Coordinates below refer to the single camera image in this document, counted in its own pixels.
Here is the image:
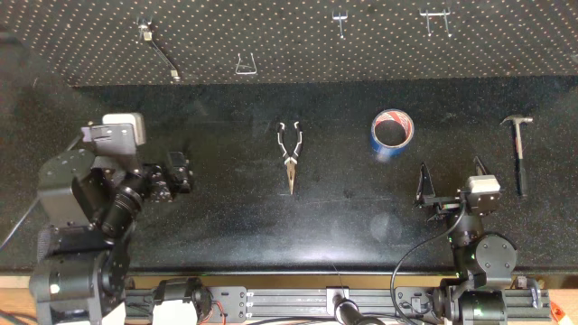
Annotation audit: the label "hammer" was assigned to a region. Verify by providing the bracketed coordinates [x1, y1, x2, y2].
[499, 114, 535, 199]

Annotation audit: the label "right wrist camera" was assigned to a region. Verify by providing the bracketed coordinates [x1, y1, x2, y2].
[461, 174, 503, 216]

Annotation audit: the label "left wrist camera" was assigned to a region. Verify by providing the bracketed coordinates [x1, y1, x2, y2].
[80, 112, 147, 155]

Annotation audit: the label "wrench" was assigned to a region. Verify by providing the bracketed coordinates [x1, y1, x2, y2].
[138, 24, 182, 83]

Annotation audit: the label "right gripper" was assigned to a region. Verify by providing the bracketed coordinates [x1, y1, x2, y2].
[414, 155, 489, 222]

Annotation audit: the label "black pegboard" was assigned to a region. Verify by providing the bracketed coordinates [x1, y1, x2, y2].
[0, 0, 578, 87]

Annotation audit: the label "black and white pliers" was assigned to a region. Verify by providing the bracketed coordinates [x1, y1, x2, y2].
[275, 120, 304, 196]

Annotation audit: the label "mounting rail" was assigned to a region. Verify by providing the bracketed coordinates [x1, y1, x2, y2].
[124, 283, 555, 325]

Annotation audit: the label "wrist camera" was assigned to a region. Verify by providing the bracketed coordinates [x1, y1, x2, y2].
[461, 174, 503, 216]
[80, 112, 147, 155]

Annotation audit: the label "roll of blue tape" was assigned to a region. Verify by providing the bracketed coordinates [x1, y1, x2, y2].
[369, 107, 415, 158]

